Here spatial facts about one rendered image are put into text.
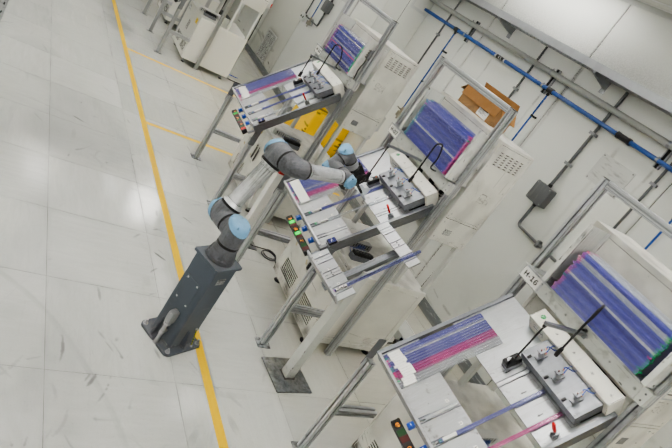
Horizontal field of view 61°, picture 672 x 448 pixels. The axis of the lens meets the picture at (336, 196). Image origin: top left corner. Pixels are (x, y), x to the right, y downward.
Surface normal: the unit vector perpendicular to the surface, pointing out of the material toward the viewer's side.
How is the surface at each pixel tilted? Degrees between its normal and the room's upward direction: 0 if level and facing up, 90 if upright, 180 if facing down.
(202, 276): 90
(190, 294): 90
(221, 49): 90
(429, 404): 45
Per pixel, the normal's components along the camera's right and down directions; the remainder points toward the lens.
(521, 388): -0.15, -0.76
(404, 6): 0.36, 0.55
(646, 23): -0.76, -0.29
